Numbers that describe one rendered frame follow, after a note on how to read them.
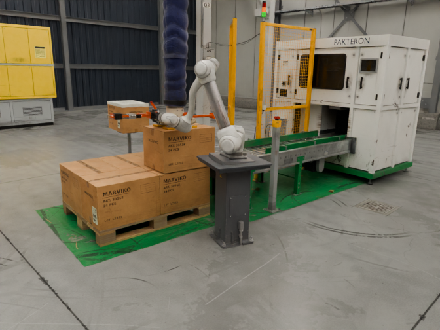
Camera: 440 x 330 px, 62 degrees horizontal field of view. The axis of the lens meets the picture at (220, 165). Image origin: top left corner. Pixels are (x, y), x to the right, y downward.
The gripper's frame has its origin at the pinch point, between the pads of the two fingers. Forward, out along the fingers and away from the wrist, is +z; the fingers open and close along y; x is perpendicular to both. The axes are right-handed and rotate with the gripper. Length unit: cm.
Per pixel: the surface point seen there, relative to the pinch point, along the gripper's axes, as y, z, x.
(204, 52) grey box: -63, 90, 130
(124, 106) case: 11, 169, 53
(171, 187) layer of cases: 68, -20, 10
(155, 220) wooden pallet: 97, -20, -9
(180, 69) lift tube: -42, -10, 27
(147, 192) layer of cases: 68, -20, -16
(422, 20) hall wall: -181, 170, 930
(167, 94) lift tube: -18.4, -2.5, 16.6
